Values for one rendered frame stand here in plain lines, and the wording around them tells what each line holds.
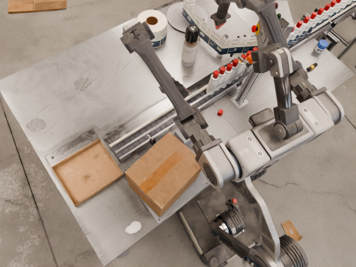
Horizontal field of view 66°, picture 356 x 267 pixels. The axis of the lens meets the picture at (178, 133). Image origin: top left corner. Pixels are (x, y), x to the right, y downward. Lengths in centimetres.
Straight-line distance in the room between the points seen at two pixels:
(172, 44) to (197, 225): 133
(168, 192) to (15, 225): 160
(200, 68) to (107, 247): 123
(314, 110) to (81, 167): 121
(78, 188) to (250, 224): 130
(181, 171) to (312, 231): 167
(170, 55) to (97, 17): 172
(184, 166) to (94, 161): 57
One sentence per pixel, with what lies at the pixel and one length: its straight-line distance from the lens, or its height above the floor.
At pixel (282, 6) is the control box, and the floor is 148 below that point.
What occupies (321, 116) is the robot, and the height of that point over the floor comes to 153.
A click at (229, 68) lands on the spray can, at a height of 107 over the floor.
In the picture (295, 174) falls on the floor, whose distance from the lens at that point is 279.
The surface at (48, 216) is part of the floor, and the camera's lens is 253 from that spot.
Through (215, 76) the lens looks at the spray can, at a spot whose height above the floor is 107.
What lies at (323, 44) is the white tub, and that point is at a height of 90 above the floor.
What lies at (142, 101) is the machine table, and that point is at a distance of 179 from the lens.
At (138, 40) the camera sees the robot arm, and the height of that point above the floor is 168.
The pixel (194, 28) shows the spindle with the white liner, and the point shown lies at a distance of 171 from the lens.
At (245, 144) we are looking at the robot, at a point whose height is 153.
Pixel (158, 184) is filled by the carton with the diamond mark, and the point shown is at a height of 112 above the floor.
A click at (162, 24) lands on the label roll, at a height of 102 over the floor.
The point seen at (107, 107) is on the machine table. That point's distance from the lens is 179.
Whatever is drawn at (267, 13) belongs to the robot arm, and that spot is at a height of 168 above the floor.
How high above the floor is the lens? 236
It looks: 65 degrees down
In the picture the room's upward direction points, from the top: 11 degrees clockwise
